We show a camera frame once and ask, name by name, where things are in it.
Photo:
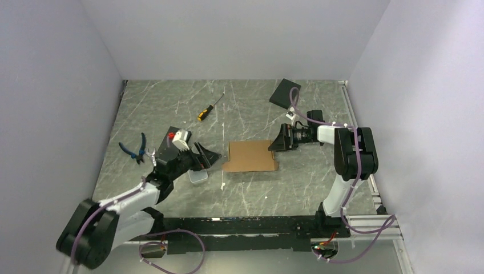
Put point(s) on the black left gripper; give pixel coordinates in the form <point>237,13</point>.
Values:
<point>206,158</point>

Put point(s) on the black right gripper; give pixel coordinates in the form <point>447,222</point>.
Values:
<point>285,140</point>

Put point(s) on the brown cardboard box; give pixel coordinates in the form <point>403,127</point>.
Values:
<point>250,156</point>

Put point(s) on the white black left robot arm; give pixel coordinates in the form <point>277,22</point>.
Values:
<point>96,228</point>

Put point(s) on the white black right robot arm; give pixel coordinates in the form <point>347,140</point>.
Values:
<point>355,155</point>

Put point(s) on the black box near left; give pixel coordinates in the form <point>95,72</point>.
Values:
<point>168,151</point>

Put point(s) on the black box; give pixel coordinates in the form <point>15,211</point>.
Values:
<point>168,151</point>
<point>280,96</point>

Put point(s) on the black box far right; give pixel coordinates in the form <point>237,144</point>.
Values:
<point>280,96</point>

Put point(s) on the white plastic case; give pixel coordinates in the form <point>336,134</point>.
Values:
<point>197,177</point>

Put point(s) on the yellow black screwdriver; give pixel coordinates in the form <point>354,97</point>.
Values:
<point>203,114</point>

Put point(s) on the silver wrench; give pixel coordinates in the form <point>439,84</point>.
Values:
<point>151,155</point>

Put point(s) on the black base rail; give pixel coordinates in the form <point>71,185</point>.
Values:
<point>296,233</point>

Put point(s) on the aluminium frame rail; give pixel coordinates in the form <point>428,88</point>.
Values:
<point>364,224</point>

